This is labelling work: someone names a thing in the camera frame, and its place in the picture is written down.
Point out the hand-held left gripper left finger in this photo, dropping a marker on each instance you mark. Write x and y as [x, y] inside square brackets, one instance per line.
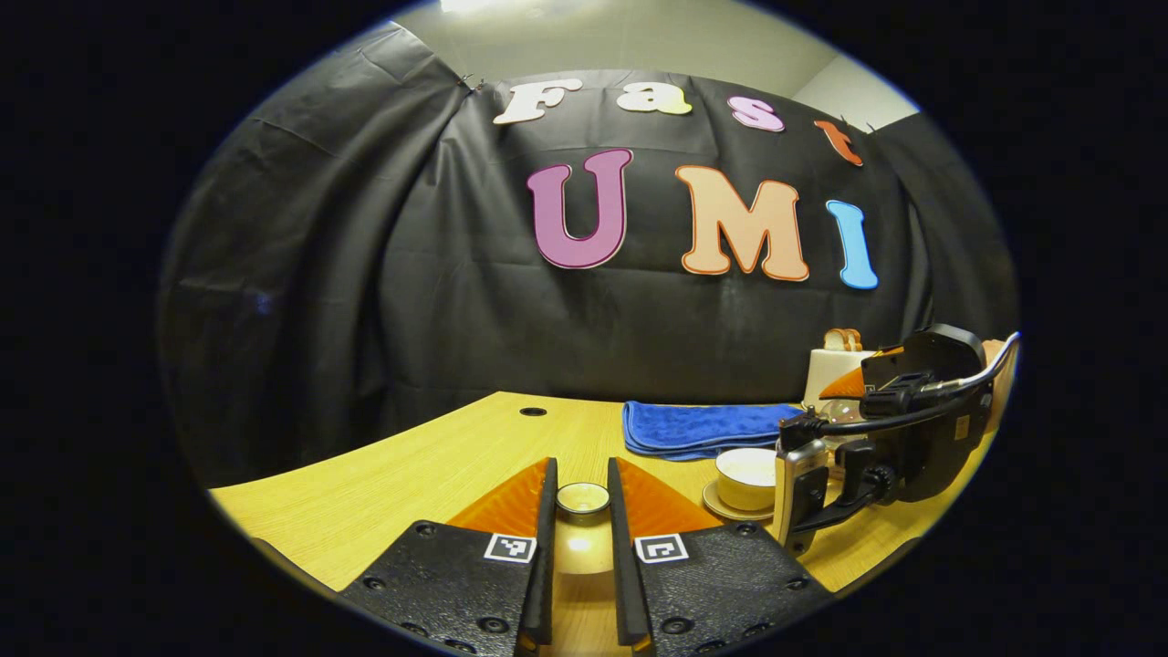
[456, 584]

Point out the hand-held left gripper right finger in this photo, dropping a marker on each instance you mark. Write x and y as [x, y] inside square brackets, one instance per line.
[712, 584]

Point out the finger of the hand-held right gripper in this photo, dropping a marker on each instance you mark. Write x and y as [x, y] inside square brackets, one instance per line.
[887, 350]
[847, 385]

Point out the cream teacup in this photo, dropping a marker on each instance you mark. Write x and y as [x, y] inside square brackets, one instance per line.
[744, 488]

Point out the cream teacup lid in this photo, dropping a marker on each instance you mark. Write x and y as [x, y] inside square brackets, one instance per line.
[584, 538]

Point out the white toaster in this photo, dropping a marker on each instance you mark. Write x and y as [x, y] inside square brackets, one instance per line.
[830, 374]

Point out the toast bread slice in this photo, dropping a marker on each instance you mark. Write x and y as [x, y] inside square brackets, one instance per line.
[834, 341]
[854, 339]

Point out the cream saucer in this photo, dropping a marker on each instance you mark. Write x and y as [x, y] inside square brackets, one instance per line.
[716, 506]

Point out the blue folded towel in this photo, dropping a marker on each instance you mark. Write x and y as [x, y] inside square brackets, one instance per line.
[693, 427]

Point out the black backdrop cloth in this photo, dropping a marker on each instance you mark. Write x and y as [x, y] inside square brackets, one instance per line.
[365, 319]

